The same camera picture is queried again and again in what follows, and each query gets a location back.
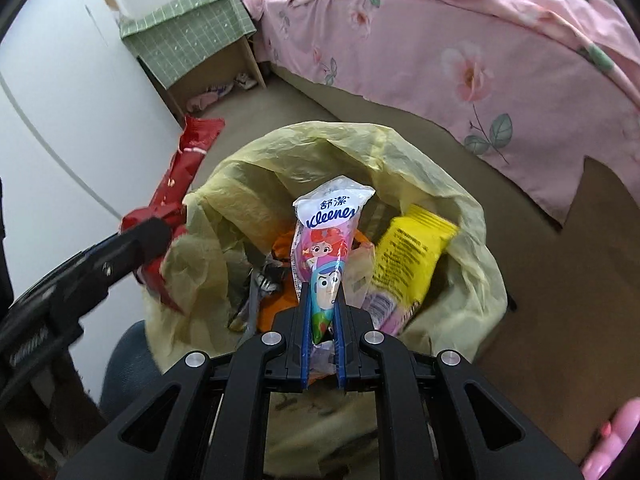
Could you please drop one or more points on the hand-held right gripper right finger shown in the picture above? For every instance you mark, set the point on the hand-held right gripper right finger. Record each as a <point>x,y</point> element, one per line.
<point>341,345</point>

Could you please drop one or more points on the yellow chip bag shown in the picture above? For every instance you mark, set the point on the yellow chip bag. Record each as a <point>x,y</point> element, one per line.
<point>410,255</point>

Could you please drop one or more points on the cartoon print tissue packet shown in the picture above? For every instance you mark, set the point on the cartoon print tissue packet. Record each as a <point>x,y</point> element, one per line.
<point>325,240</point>

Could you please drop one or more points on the bed with pink floral sheet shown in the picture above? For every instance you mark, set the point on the bed with pink floral sheet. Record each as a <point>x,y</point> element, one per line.
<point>400,60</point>

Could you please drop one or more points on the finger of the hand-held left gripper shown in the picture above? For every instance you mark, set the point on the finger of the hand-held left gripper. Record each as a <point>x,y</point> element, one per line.
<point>145,242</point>

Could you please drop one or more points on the green checkered cloth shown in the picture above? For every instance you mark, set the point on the green checkered cloth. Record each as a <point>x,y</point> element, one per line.
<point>190,35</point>

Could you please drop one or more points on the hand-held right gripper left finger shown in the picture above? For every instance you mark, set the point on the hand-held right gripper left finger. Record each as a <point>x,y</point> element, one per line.
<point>303,340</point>

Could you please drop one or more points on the wooden nightstand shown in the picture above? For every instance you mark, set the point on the wooden nightstand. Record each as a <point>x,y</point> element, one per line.
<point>255,67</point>

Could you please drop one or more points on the pink slippers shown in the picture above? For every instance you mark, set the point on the pink slippers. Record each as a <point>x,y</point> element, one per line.
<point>202,100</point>

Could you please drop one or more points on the orange box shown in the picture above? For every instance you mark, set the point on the orange box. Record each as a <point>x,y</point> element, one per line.
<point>275,310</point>

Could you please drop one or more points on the pink pig toy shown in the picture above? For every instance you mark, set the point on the pink pig toy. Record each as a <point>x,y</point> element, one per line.
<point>615,440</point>

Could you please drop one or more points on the bin with yellow bag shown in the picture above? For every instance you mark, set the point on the bin with yellow bag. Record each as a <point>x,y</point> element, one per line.
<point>400,160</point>

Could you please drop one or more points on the person's leg in jeans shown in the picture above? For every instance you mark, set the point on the person's leg in jeans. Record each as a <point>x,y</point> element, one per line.
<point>130,360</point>

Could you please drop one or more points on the silver wrapper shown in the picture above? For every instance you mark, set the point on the silver wrapper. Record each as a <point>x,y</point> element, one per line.
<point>262,282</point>

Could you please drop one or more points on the red snack wrapper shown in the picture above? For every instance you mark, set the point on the red snack wrapper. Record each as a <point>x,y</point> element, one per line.
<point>177,175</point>

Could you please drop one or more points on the white slippers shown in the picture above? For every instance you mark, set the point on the white slippers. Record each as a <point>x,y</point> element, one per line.
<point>243,80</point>

